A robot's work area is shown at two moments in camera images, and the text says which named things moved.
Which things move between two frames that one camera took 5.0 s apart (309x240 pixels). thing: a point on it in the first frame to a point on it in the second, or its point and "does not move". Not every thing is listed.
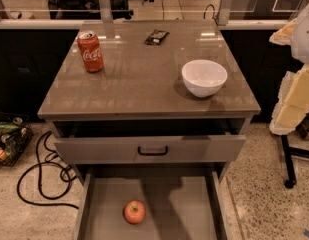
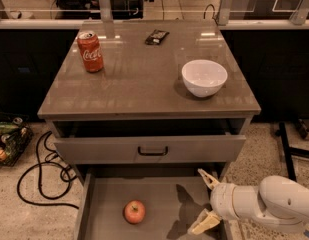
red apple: [134, 212] does not move
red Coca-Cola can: [90, 51] does not move
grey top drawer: [201, 148] does not move
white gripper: [304, 37] to [222, 197]
